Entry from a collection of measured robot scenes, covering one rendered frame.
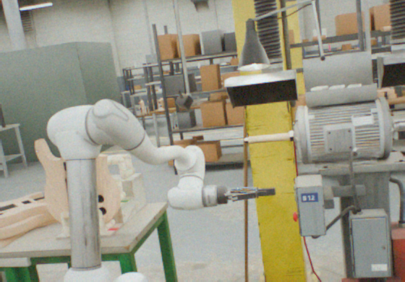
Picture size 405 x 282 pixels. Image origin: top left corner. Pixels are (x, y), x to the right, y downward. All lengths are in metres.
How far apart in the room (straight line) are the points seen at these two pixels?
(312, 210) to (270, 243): 1.41
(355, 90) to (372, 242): 0.62
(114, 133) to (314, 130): 0.85
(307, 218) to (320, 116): 0.44
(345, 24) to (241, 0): 3.88
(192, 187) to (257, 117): 1.14
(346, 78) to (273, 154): 1.02
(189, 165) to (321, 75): 0.70
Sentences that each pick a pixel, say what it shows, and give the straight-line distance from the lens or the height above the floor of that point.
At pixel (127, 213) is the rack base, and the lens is 2.32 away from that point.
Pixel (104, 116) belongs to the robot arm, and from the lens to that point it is 1.53.
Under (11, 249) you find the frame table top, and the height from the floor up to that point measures 0.93.
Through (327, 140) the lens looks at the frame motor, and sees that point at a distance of 2.00.
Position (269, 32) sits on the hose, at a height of 1.70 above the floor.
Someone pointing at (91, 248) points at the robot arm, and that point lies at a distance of 1.69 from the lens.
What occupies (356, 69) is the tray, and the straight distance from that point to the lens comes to 2.17.
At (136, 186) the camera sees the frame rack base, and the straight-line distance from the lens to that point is 2.42.
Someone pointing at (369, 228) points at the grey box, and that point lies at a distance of 2.04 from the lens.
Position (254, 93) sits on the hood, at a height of 1.44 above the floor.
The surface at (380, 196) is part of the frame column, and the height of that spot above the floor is 0.98.
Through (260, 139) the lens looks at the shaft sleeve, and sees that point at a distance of 2.12.
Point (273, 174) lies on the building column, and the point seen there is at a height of 0.86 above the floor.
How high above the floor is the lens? 1.62
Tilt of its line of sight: 13 degrees down
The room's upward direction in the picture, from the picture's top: 8 degrees counter-clockwise
